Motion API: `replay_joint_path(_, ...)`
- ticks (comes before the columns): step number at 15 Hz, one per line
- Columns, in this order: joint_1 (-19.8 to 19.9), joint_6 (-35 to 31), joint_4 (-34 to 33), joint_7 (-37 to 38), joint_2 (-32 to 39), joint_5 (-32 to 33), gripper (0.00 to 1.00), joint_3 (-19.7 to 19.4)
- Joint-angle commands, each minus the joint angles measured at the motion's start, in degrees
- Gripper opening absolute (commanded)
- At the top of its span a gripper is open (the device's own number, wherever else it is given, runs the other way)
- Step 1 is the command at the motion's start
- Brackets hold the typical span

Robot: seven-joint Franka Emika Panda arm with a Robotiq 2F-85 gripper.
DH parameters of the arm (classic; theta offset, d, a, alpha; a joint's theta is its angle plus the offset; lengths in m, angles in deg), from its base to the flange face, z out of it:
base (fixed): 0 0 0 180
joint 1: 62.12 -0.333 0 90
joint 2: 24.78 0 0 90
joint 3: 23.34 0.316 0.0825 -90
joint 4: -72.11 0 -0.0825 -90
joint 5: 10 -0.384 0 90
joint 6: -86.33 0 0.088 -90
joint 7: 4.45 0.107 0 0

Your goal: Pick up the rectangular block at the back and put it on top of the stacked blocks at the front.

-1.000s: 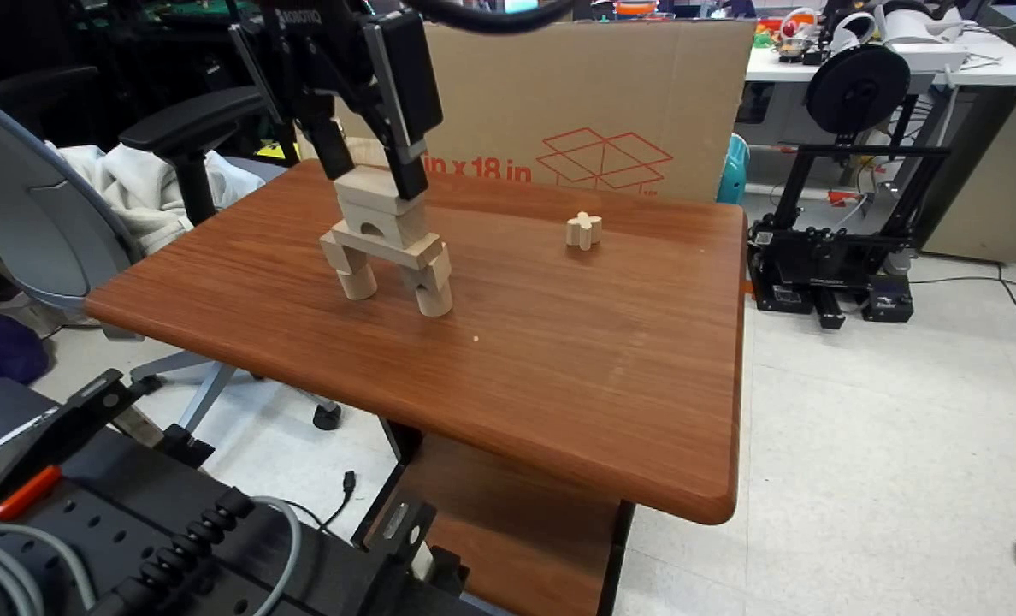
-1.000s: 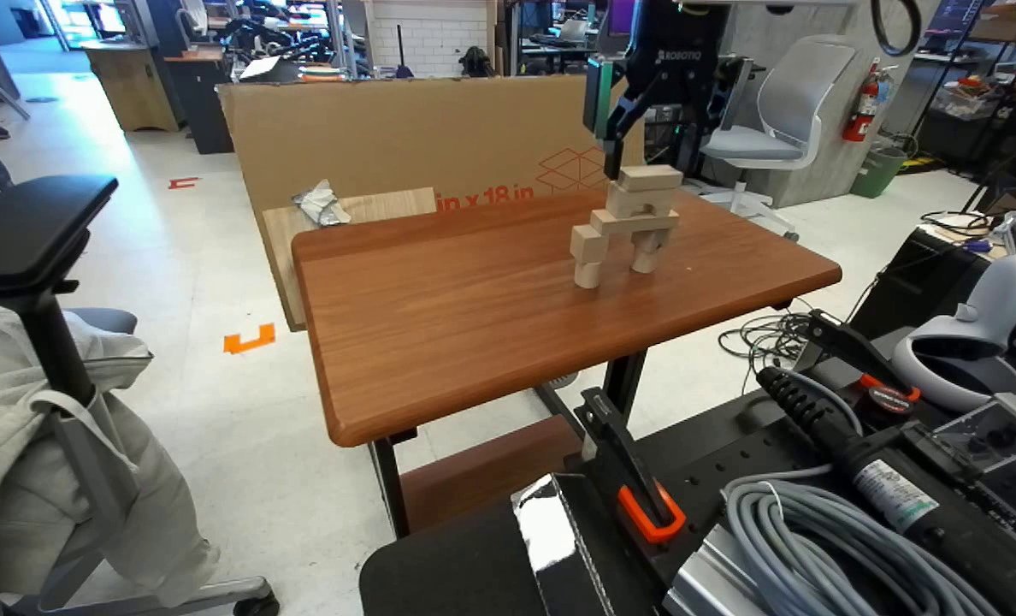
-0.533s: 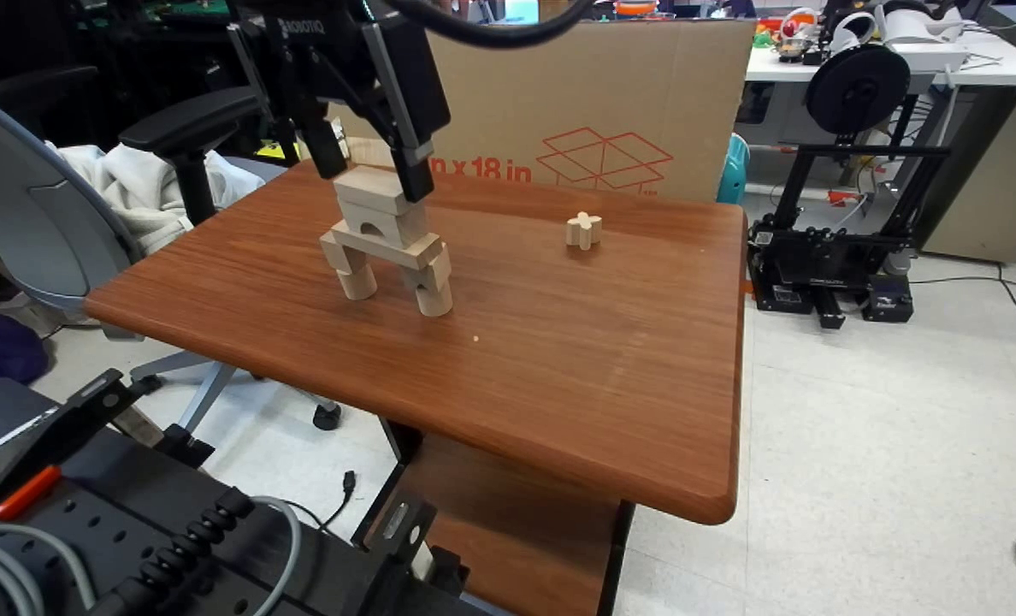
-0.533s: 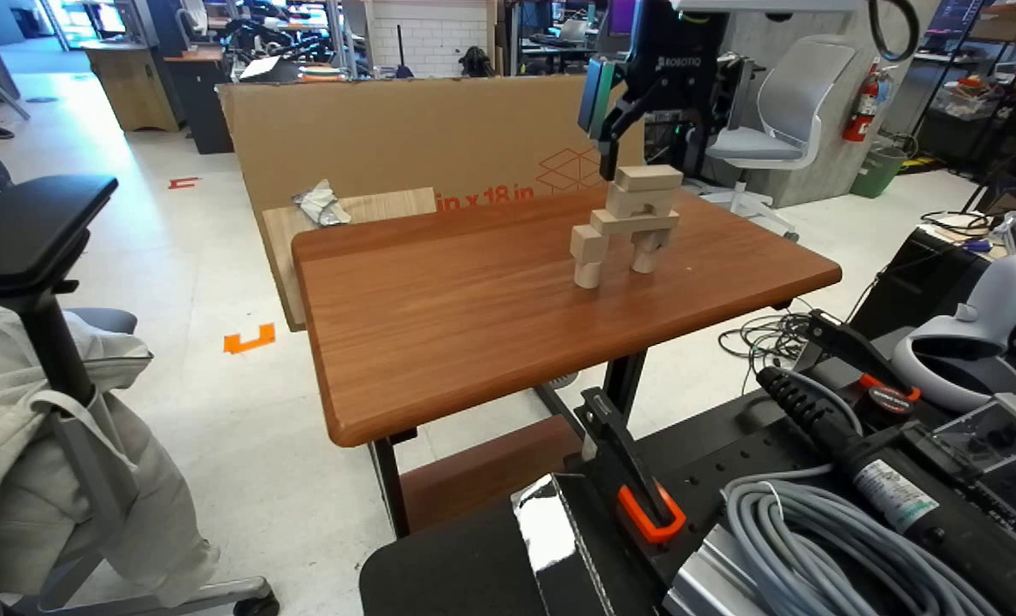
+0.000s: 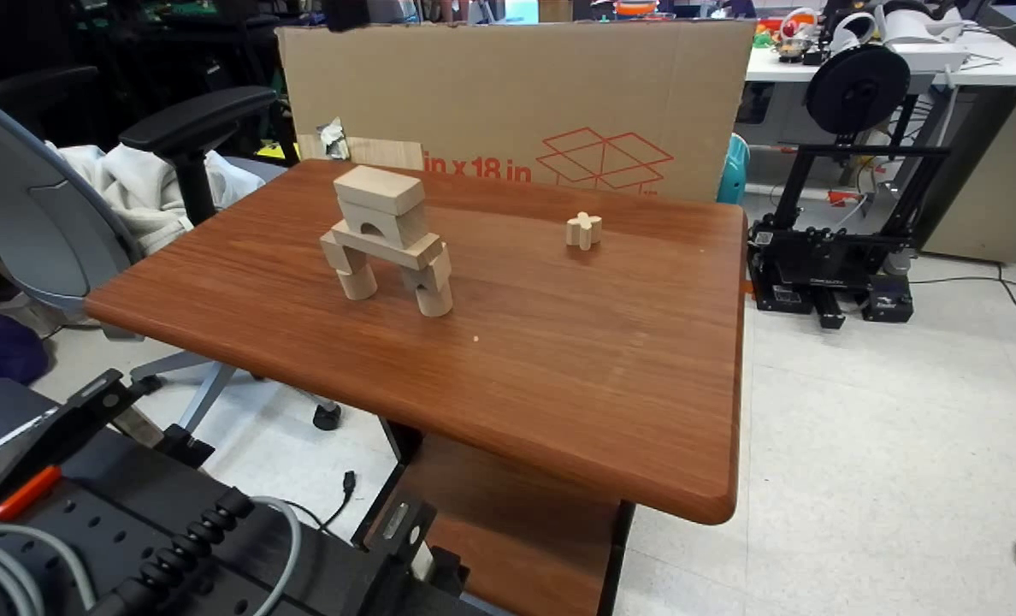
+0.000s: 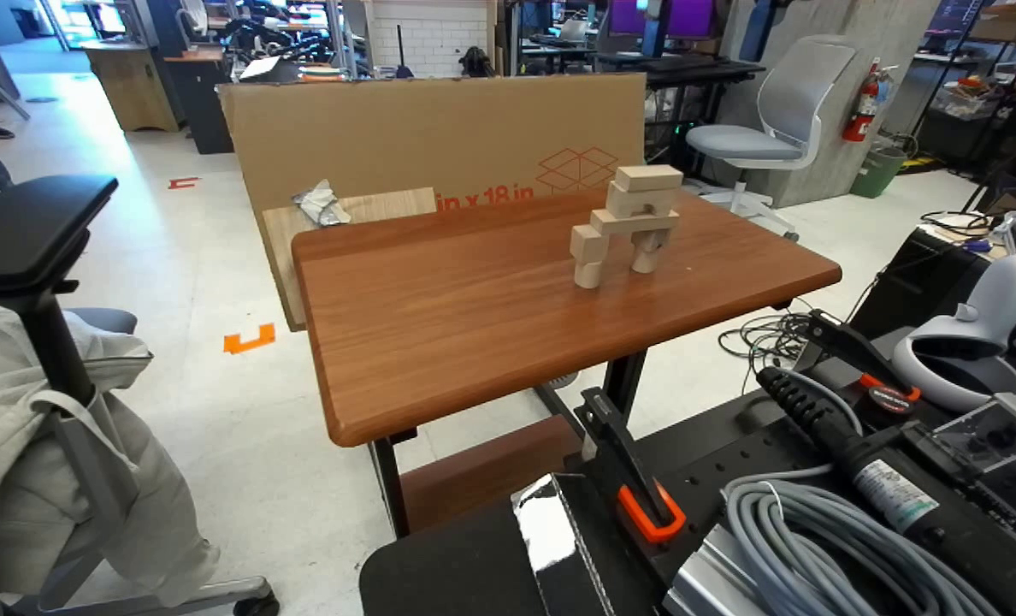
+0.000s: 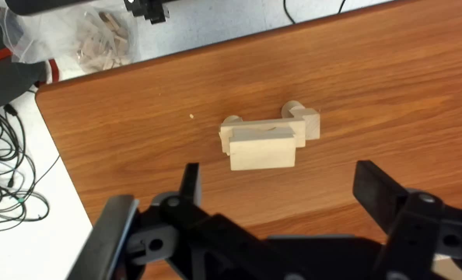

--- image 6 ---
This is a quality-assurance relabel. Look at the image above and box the rectangular wooden block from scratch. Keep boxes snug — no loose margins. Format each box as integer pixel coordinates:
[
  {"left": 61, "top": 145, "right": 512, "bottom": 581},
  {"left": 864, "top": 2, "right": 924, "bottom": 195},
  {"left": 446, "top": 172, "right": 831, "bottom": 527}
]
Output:
[{"left": 607, "top": 159, "right": 688, "bottom": 195}]

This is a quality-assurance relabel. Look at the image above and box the wooden pillar block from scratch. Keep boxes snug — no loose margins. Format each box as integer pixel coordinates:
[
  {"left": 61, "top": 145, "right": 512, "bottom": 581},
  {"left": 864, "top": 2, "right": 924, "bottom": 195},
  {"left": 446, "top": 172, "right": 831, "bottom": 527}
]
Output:
[
  {"left": 630, "top": 228, "right": 670, "bottom": 277},
  {"left": 568, "top": 221, "right": 607, "bottom": 291}
]

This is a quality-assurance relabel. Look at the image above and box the wooden bridge block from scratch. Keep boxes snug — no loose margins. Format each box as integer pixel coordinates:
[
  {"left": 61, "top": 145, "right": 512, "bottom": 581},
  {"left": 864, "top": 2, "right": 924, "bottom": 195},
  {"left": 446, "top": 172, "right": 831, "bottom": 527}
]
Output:
[{"left": 587, "top": 205, "right": 684, "bottom": 244}]

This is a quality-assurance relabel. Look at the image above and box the notched wooden block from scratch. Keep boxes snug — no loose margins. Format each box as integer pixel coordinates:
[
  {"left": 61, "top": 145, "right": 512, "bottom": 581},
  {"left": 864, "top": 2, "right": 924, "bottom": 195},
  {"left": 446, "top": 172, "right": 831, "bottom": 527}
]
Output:
[{"left": 605, "top": 181, "right": 679, "bottom": 221}]

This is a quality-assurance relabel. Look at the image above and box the black table leg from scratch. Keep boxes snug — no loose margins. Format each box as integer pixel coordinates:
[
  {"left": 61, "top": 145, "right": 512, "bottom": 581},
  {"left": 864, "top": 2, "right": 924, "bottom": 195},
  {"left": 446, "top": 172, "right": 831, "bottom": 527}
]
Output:
[
  {"left": 597, "top": 350, "right": 651, "bottom": 429},
  {"left": 369, "top": 429, "right": 420, "bottom": 540}
]

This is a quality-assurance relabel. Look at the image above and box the brown wood panel under table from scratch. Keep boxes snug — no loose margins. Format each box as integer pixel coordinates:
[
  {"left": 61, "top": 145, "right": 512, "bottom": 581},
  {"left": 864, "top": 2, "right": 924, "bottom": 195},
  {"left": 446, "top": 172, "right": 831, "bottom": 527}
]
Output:
[{"left": 398, "top": 413, "right": 587, "bottom": 532}]

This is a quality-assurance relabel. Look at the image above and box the large brown cardboard sheet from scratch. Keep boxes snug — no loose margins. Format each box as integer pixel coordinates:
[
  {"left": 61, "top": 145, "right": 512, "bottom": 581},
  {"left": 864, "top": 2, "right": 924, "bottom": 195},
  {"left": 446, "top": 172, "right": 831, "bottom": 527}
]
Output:
[{"left": 215, "top": 72, "right": 651, "bottom": 237}]

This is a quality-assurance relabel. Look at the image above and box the white plastic bag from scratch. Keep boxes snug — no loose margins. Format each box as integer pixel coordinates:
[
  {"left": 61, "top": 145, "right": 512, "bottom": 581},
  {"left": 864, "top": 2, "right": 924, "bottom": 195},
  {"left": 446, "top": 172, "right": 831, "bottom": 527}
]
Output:
[{"left": 293, "top": 176, "right": 357, "bottom": 228}]

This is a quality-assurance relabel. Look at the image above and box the silver aluminium extrusion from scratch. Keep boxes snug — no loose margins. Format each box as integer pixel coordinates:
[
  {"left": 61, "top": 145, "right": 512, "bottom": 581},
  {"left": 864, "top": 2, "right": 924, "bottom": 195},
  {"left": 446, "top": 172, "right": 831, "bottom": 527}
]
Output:
[{"left": 659, "top": 521, "right": 761, "bottom": 616}]

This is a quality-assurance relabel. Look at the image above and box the purple computer monitor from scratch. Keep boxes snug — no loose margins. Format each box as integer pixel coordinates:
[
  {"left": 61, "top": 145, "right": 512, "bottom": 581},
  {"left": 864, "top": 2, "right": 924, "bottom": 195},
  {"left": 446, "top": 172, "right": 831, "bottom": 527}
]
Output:
[{"left": 605, "top": 0, "right": 723, "bottom": 44}]

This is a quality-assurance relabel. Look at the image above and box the white mesh office chair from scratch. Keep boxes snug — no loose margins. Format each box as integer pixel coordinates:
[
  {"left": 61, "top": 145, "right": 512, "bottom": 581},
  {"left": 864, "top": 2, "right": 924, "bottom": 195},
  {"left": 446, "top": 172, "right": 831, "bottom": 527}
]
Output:
[{"left": 679, "top": 30, "right": 863, "bottom": 238}]

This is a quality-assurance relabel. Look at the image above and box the black cabinet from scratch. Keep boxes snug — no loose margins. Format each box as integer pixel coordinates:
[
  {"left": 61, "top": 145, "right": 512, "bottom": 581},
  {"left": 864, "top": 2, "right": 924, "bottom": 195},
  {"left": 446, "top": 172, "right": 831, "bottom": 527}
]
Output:
[{"left": 162, "top": 49, "right": 240, "bottom": 157}]

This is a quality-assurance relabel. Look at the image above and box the green bin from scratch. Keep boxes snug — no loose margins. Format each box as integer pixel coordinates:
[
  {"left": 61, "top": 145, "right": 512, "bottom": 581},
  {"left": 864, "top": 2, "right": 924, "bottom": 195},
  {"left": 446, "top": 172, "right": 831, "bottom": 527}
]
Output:
[{"left": 849, "top": 145, "right": 909, "bottom": 202}]

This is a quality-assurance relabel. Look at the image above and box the black controller box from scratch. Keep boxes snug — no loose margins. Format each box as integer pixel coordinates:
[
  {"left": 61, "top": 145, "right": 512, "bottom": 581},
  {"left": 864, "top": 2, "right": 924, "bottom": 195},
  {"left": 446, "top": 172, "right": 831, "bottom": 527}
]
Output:
[{"left": 845, "top": 226, "right": 989, "bottom": 344}]

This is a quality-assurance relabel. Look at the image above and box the red fire extinguisher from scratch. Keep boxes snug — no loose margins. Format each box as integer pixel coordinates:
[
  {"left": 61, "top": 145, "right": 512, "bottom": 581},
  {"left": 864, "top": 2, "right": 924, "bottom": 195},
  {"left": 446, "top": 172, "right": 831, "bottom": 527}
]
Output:
[{"left": 839, "top": 62, "right": 895, "bottom": 148}]

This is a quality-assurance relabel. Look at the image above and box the wooden cabinet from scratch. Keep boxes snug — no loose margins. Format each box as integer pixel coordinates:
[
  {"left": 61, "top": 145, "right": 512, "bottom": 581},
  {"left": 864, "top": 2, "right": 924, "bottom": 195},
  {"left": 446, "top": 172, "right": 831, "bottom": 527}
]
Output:
[{"left": 81, "top": 41, "right": 180, "bottom": 133}]

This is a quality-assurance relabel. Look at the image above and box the black chair armrest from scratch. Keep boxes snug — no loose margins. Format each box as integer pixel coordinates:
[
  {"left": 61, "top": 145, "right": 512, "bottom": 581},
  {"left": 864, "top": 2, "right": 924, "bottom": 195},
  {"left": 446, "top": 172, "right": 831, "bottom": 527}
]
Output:
[{"left": 0, "top": 172, "right": 124, "bottom": 403}]

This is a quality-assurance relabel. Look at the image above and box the clear plastic box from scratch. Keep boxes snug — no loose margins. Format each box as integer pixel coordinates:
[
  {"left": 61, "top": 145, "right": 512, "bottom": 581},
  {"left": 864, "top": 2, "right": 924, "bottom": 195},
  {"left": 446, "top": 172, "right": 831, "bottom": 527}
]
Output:
[{"left": 931, "top": 385, "right": 1016, "bottom": 480}]

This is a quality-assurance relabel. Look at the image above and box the light grey jacket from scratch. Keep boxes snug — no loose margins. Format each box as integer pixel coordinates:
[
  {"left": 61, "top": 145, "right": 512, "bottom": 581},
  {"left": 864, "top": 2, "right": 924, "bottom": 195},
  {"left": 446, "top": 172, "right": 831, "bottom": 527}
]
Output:
[{"left": 0, "top": 291, "right": 218, "bottom": 603}]

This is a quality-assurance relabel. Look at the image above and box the black storage shelf rack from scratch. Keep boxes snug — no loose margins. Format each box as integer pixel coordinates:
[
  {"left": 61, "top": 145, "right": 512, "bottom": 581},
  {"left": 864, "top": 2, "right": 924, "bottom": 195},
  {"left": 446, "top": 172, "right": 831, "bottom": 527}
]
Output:
[{"left": 899, "top": 0, "right": 1016, "bottom": 176}]

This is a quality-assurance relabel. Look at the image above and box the shiny metal bracket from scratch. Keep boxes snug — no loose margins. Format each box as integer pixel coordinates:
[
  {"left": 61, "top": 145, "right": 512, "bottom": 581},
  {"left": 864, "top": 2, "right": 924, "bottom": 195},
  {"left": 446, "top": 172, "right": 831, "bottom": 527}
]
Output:
[{"left": 505, "top": 470, "right": 620, "bottom": 616}]

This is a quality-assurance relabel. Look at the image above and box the black clamp with orange handle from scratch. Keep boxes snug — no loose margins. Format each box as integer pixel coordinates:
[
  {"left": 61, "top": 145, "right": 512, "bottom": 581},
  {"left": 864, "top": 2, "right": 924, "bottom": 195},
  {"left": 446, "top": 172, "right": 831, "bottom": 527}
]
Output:
[
  {"left": 570, "top": 384, "right": 692, "bottom": 549},
  {"left": 794, "top": 310, "right": 927, "bottom": 417}
]

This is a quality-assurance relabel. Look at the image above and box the white cable bundle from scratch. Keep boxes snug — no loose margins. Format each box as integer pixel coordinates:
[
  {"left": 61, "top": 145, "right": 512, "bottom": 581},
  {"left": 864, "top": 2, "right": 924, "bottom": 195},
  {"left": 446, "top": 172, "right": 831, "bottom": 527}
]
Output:
[{"left": 714, "top": 308, "right": 813, "bottom": 368}]

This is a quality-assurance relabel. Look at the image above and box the black ribbed cable connector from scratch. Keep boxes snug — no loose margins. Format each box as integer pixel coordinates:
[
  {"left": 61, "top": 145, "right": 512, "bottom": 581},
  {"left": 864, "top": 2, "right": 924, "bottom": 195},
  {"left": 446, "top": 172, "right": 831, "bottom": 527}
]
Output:
[{"left": 752, "top": 361, "right": 944, "bottom": 532}]

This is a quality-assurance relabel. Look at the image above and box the grey coiled cable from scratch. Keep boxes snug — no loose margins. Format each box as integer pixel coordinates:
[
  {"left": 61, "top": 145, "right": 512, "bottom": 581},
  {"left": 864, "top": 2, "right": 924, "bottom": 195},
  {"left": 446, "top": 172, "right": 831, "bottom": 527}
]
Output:
[{"left": 714, "top": 462, "right": 1005, "bottom": 616}]

